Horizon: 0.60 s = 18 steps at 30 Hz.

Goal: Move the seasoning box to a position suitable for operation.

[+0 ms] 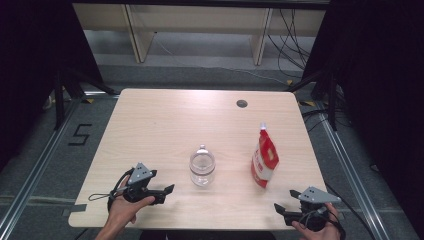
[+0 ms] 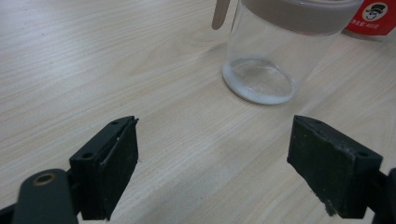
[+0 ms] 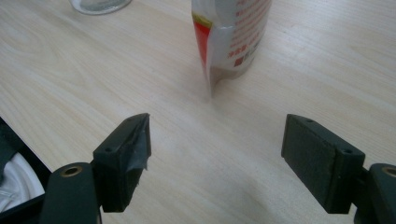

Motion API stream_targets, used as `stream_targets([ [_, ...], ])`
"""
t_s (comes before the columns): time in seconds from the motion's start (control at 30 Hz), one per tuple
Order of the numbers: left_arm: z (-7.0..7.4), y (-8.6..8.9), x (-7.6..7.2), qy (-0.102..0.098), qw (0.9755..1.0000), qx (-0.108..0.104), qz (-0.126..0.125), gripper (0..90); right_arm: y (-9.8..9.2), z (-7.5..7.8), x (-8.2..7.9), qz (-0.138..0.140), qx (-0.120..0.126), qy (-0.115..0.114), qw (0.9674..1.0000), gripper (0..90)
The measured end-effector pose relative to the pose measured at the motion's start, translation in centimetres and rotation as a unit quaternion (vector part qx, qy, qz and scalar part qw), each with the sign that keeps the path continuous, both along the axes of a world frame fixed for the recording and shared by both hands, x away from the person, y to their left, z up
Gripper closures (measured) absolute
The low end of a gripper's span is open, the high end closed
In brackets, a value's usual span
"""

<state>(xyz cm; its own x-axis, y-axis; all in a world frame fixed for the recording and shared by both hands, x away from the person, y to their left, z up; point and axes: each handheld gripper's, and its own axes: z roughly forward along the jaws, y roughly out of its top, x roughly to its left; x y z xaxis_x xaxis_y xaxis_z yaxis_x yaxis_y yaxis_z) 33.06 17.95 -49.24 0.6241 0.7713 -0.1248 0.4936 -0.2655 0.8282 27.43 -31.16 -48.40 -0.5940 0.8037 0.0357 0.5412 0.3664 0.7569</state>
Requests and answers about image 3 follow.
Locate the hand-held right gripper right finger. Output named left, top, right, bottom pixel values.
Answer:
left=280, top=113, right=366, bottom=215

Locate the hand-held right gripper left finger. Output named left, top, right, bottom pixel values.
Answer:
left=92, top=112, right=152, bottom=214

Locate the white and red salt bag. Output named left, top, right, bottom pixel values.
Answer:
left=191, top=0, right=273, bottom=100

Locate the clear jar with beige rim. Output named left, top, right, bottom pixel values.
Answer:
left=68, top=0, right=134, bottom=16

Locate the white round object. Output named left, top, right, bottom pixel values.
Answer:
left=0, top=152, right=47, bottom=213

